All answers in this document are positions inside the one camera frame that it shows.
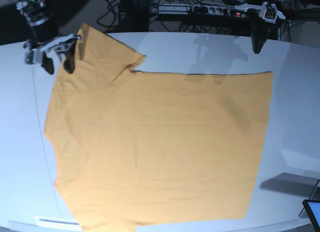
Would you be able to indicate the tablet with blue screen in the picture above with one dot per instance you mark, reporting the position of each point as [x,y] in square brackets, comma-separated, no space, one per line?
[312,208]

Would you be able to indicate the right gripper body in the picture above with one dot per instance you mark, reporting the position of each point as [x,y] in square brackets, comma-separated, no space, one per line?
[35,51]

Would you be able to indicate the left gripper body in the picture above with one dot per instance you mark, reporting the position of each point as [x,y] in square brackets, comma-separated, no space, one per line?
[266,11]

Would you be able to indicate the white power strip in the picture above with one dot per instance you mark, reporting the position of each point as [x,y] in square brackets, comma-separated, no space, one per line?
[190,9]

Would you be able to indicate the yellow T-shirt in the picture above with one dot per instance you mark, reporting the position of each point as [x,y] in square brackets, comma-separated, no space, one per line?
[140,148]

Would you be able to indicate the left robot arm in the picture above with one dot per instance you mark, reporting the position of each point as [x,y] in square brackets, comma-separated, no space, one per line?
[294,11]

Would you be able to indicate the grey tablet stand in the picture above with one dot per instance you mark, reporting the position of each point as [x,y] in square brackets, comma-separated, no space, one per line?
[315,196]

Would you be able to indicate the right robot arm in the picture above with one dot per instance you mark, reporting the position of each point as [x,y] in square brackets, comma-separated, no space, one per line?
[46,38]

